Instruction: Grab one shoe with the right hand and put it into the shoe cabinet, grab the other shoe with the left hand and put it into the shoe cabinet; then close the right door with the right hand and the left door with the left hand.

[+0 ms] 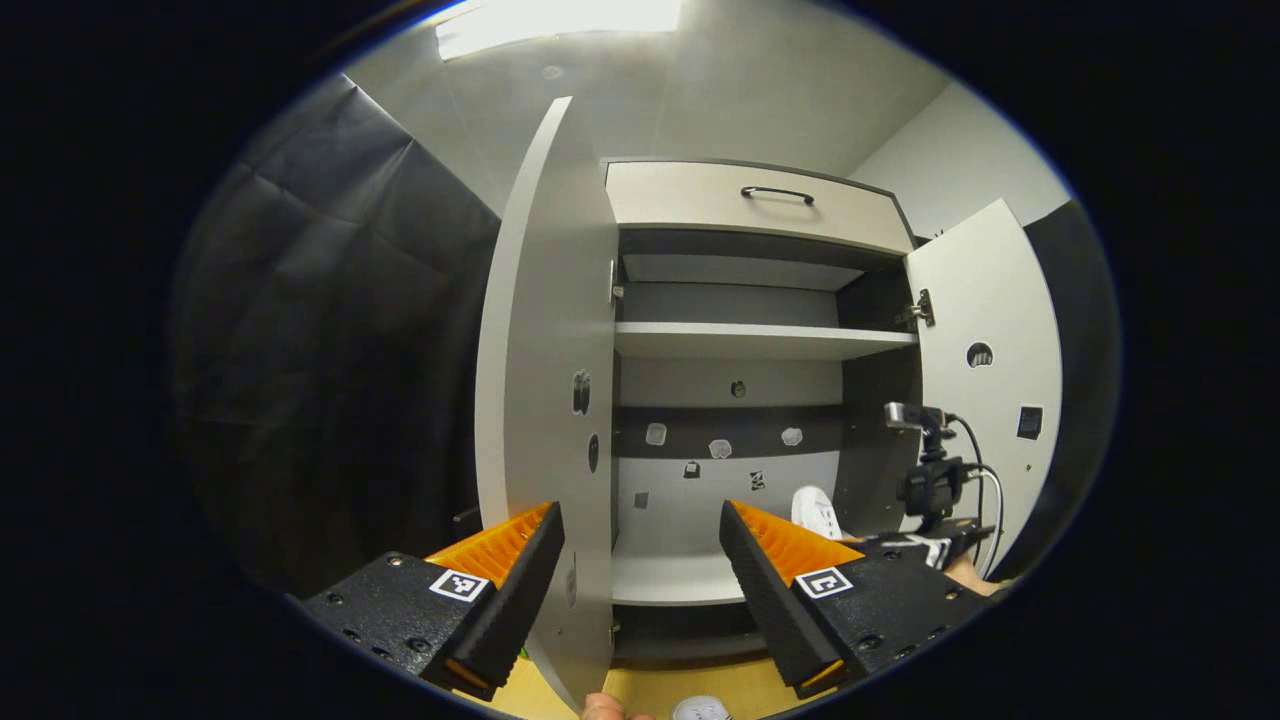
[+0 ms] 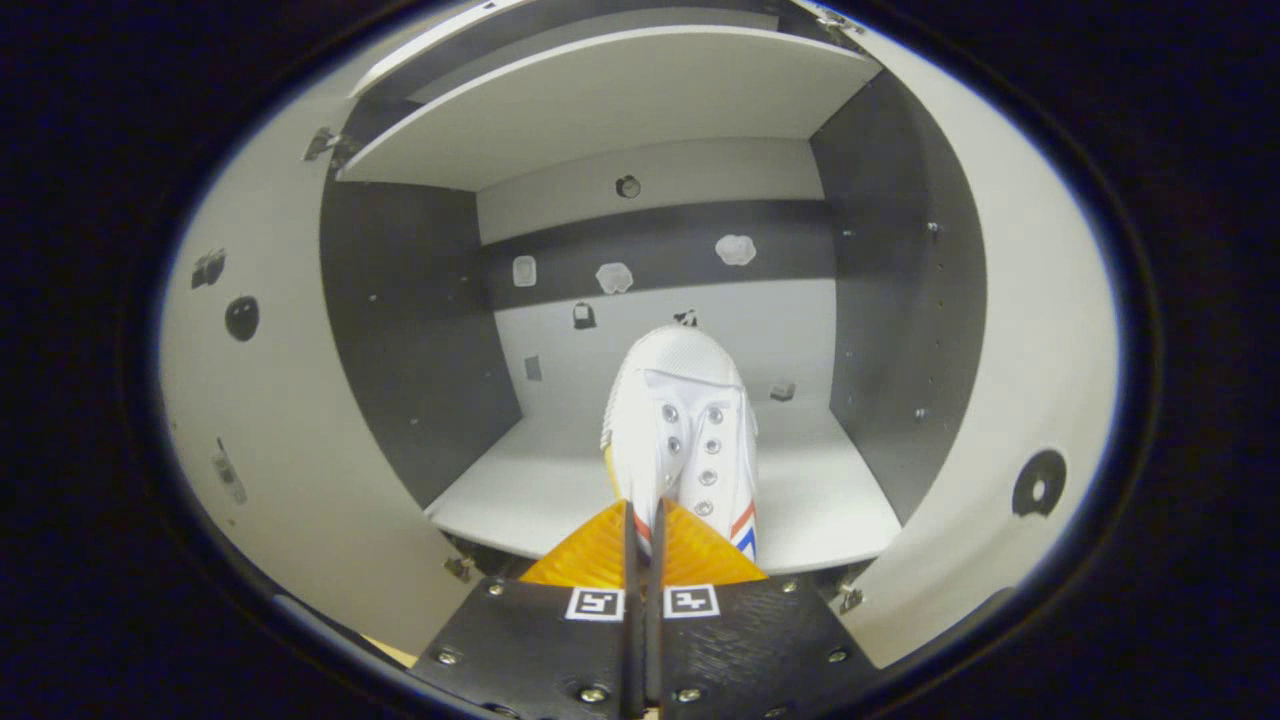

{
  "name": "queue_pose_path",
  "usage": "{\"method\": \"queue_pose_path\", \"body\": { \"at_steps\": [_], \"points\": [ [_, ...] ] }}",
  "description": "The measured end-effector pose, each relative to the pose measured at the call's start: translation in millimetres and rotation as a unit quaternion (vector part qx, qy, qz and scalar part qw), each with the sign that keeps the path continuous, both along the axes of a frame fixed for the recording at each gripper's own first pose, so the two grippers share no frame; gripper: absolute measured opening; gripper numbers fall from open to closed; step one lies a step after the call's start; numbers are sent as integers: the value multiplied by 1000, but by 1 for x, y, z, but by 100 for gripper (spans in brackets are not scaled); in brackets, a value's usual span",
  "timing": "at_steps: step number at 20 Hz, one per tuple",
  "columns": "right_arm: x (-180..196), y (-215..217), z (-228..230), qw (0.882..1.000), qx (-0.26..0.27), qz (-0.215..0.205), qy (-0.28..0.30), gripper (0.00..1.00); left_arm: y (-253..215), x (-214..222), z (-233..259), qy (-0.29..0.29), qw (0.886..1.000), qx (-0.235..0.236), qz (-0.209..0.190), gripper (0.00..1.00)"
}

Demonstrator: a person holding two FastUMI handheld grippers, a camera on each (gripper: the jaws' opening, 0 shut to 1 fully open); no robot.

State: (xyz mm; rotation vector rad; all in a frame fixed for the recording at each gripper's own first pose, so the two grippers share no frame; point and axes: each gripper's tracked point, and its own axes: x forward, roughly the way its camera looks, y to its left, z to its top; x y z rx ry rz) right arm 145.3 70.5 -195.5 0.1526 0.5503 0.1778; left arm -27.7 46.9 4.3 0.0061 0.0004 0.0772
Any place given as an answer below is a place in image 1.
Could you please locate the white camera cable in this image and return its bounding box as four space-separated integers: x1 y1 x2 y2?
965 463 1006 581

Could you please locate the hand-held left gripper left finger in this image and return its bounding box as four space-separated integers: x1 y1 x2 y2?
300 500 566 701

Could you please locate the beige cabinet drawer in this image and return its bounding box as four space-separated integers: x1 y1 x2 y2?
604 160 916 256

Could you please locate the white and grey shoe cabinet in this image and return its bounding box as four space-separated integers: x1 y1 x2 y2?
475 97 1063 713

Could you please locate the white cabinet shelf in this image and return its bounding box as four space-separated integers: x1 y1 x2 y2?
614 322 919 361

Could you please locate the black camera cable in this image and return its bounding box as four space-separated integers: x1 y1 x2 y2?
948 413 986 541

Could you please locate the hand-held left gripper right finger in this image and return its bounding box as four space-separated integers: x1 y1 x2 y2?
718 498 991 699

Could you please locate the black backdrop cloth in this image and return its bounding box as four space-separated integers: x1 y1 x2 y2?
170 75 501 601
1022 200 1121 581

